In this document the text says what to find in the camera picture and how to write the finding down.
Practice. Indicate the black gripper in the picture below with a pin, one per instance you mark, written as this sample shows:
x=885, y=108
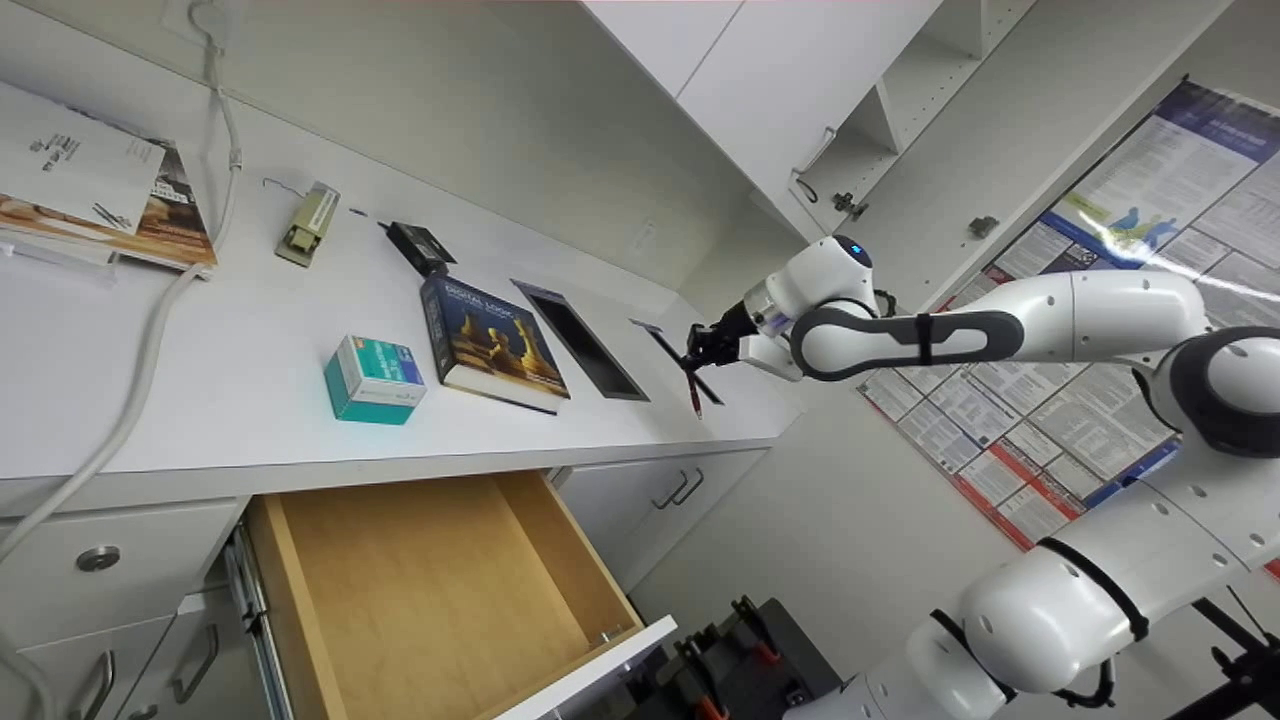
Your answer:
x=718, y=343

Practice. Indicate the red pen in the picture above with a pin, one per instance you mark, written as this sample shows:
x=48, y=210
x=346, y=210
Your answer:
x=690, y=376

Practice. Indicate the white wooden drawer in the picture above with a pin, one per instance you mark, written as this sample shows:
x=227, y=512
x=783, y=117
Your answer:
x=442, y=601

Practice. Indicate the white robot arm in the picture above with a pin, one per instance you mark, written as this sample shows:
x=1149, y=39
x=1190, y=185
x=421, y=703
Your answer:
x=1113, y=574

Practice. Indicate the left lower drawer fronts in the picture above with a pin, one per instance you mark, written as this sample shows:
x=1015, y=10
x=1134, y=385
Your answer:
x=101, y=601

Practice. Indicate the rectangular counter opening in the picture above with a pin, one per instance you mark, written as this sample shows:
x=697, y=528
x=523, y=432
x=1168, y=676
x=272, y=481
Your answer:
x=610, y=376

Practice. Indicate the white lower cabinet doors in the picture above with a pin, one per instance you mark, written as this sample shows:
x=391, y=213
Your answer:
x=640, y=509

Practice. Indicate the dark hardcover book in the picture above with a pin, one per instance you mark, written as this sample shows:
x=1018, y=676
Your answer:
x=489, y=347

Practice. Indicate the white upper cabinets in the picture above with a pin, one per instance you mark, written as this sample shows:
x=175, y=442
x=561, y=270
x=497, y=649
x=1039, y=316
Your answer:
x=901, y=117

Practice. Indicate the small black device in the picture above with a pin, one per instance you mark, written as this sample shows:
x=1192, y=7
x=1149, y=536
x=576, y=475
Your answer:
x=416, y=247

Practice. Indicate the black red tools on floor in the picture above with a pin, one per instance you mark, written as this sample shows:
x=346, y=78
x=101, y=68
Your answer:
x=755, y=665

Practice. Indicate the teal small box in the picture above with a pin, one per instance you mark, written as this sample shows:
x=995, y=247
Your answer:
x=374, y=381

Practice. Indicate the black tripod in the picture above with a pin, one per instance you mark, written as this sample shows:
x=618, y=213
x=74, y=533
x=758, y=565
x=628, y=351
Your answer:
x=1250, y=676

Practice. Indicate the stack of papers and magazines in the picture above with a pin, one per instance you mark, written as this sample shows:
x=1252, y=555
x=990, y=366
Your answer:
x=92, y=194

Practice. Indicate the wall poster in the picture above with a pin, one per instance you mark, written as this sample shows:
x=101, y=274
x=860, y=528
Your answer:
x=1190, y=190

